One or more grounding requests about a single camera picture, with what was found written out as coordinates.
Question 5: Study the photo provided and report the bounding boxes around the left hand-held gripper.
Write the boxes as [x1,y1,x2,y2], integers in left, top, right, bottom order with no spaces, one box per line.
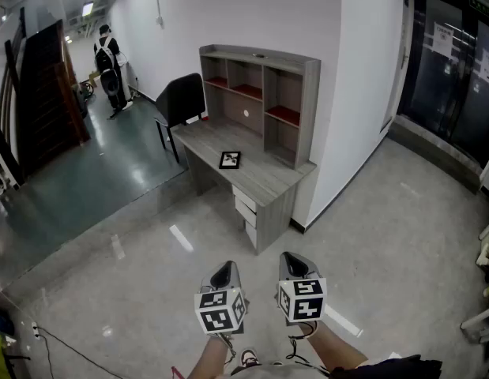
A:
[194,261,250,337]

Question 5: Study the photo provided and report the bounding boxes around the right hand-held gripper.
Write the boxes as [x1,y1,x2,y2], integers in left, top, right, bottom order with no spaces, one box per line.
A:
[275,251,329,328]

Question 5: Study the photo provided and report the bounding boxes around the black framed picture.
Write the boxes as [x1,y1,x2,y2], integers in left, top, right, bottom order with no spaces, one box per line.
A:
[218,150,243,171]

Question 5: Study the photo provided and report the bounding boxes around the person's left forearm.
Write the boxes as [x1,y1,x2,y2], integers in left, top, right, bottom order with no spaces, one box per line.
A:
[186,332,235,379]

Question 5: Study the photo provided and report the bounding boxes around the person's right forearm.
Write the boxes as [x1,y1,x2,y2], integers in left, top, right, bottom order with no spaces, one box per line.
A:
[307,321,368,370]

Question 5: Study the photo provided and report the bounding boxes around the white cabinet drawer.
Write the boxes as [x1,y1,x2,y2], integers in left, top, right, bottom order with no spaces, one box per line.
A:
[231,184,257,205]
[234,196,258,226]
[244,222,258,250]

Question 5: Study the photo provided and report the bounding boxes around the grey wooden desk with hutch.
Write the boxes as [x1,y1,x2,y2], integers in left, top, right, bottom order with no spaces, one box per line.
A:
[171,44,322,257]

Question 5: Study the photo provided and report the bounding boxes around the person's white black shoe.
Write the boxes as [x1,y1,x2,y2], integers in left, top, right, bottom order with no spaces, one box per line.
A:
[239,348,262,368]

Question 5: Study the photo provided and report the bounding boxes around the person's light grey shirt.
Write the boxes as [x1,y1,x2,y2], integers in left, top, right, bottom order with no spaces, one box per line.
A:
[227,362,332,379]

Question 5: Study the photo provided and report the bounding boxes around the person's black garment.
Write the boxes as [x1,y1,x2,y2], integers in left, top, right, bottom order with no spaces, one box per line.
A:
[329,354,443,379]

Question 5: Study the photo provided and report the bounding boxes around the grey door ramp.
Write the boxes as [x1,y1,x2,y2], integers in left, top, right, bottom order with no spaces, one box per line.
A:
[387,114,484,195]

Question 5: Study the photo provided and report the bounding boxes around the black chair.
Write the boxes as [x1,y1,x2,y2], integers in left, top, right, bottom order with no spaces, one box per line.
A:
[154,72,207,163]

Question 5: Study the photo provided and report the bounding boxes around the white appliance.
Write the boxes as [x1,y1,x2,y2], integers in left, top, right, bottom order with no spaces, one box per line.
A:
[117,58,132,103]

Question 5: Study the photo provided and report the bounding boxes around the glass double door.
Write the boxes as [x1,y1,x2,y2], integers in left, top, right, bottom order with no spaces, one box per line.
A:
[397,0,489,171]

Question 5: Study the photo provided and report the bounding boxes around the dark wooden staircase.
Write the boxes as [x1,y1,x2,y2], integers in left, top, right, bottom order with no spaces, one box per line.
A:
[0,8,92,191]

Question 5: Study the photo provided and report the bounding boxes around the black wrist cord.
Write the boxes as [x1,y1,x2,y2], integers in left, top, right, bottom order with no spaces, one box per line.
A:
[286,321,321,365]
[218,332,238,366]

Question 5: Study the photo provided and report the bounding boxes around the black floor cable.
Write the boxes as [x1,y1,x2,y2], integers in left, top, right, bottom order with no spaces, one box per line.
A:
[37,326,127,379]

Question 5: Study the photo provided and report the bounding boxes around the white wall cable with socket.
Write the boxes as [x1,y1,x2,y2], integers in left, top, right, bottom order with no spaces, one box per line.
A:
[153,0,166,29]

